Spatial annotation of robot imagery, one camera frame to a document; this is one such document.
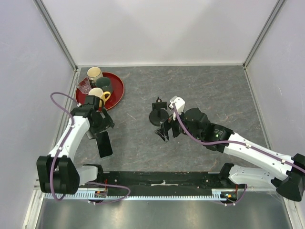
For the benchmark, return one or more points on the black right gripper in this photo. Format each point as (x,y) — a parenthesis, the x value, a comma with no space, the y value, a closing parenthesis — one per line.
(162,131)

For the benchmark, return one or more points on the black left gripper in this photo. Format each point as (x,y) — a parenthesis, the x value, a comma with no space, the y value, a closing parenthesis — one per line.
(106,123)

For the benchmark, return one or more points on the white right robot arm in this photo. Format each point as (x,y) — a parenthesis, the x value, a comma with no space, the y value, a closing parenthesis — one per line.
(284,173)

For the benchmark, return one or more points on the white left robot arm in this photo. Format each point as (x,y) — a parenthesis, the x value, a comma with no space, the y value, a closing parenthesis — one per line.
(56,172)

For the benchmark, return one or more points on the yellow mug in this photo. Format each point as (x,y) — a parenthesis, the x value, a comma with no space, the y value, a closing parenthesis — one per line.
(102,95)

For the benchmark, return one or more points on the red round tray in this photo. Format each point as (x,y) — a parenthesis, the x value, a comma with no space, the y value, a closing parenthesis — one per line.
(116,95)

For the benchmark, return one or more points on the dark green mug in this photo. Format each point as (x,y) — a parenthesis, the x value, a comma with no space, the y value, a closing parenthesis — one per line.
(105,84)

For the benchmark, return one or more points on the clear drinking glass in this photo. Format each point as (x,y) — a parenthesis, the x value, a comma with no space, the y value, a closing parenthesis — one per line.
(83,85)

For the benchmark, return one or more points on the cream mug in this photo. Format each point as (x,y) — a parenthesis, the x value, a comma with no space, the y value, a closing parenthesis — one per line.
(94,73)

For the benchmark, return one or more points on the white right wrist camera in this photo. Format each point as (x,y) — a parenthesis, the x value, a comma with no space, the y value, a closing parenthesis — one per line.
(178,102)

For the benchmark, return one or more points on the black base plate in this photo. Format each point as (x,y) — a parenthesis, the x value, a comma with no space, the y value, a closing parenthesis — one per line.
(181,178)

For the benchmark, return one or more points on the slotted cable duct rail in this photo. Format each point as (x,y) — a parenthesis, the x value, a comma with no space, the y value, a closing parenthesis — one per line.
(171,192)

